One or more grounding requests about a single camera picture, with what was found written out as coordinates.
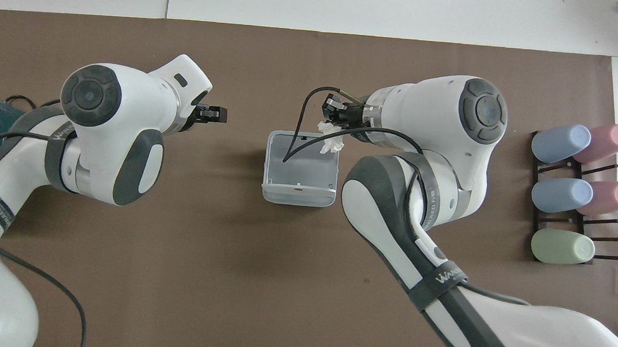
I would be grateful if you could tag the grey plastic bin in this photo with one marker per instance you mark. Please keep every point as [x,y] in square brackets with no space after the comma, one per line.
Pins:
[300,186]

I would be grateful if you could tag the green plastic cup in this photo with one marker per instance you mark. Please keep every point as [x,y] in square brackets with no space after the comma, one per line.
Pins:
[562,247]

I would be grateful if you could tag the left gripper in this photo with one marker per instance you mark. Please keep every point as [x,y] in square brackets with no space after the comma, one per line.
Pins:
[193,123]

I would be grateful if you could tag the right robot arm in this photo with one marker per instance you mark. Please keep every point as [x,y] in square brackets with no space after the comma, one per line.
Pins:
[441,122]

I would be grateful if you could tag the pink plastic cup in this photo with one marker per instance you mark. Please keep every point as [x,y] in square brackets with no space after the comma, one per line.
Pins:
[610,198]
[608,142]

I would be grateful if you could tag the white tissue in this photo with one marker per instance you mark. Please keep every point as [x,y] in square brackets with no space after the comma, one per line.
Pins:
[331,141]

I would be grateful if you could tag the black cup rack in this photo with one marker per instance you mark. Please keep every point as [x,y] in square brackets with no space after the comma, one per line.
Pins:
[604,170]

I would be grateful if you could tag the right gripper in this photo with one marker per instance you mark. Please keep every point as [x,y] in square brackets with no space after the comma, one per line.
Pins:
[354,115]

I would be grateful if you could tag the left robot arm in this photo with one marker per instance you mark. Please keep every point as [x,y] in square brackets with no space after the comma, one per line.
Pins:
[108,129]

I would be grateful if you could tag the blue plastic cup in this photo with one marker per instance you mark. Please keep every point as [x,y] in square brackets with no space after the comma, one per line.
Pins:
[560,143]
[561,195]

